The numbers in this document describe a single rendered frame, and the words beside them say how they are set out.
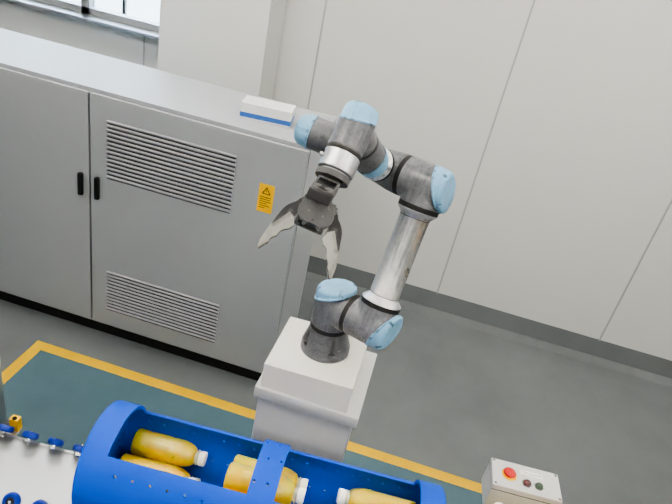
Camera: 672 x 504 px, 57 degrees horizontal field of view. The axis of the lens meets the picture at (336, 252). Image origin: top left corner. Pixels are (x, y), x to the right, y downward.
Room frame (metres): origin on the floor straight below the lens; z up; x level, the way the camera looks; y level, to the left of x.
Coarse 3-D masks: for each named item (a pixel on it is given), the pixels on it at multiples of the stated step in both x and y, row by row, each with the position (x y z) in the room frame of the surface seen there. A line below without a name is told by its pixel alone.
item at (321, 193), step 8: (320, 176) 1.10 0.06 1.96; (312, 184) 1.02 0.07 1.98; (320, 184) 1.02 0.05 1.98; (328, 184) 1.06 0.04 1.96; (336, 184) 1.08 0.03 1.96; (312, 192) 1.00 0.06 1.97; (320, 192) 1.00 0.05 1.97; (328, 192) 1.00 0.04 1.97; (336, 192) 1.07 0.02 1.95; (320, 200) 0.99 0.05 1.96; (328, 200) 0.99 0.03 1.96
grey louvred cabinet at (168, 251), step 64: (0, 64) 2.77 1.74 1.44; (64, 64) 2.94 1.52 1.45; (128, 64) 3.17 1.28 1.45; (0, 128) 2.75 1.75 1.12; (64, 128) 2.71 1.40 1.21; (128, 128) 2.66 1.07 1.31; (192, 128) 2.63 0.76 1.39; (256, 128) 2.65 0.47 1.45; (0, 192) 2.76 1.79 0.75; (64, 192) 2.71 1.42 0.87; (128, 192) 2.67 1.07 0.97; (192, 192) 2.62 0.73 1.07; (256, 192) 2.59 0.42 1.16; (0, 256) 2.76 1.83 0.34; (64, 256) 2.71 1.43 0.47; (128, 256) 2.67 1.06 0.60; (192, 256) 2.62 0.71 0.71; (256, 256) 2.58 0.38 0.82; (128, 320) 2.66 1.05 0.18; (192, 320) 2.62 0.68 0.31; (256, 320) 2.57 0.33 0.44
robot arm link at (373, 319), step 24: (408, 168) 1.55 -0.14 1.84; (432, 168) 1.55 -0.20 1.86; (408, 192) 1.52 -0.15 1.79; (432, 192) 1.49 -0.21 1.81; (408, 216) 1.50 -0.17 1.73; (432, 216) 1.50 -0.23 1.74; (408, 240) 1.48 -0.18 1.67; (384, 264) 1.46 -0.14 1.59; (408, 264) 1.46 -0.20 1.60; (384, 288) 1.43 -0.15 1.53; (360, 312) 1.41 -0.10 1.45; (384, 312) 1.39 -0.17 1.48; (360, 336) 1.38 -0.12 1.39; (384, 336) 1.36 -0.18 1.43
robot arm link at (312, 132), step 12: (300, 120) 1.32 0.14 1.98; (312, 120) 1.32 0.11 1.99; (324, 120) 1.32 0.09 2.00; (300, 132) 1.30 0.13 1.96; (312, 132) 1.29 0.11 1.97; (324, 132) 1.28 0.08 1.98; (300, 144) 1.32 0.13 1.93; (312, 144) 1.29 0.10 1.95; (324, 144) 1.27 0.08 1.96; (396, 156) 1.59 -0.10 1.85; (396, 168) 1.56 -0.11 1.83; (372, 180) 1.55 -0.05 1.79; (384, 180) 1.55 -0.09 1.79
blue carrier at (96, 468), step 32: (128, 416) 1.07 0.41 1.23; (160, 416) 1.17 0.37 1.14; (96, 448) 0.97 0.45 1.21; (128, 448) 1.15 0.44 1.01; (224, 448) 1.17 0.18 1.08; (256, 448) 1.16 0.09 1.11; (288, 448) 1.09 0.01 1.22; (96, 480) 0.92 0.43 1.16; (128, 480) 0.93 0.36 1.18; (160, 480) 0.94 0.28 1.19; (192, 480) 0.95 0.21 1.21; (256, 480) 0.97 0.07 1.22; (320, 480) 1.15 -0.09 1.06; (352, 480) 1.15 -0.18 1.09; (384, 480) 1.14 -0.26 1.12; (416, 480) 1.12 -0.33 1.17
